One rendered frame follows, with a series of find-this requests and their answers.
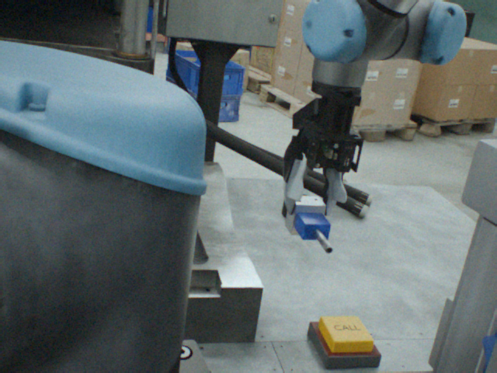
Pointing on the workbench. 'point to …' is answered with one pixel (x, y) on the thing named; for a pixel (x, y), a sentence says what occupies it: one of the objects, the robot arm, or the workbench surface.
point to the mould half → (234, 256)
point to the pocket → (205, 284)
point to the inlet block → (310, 221)
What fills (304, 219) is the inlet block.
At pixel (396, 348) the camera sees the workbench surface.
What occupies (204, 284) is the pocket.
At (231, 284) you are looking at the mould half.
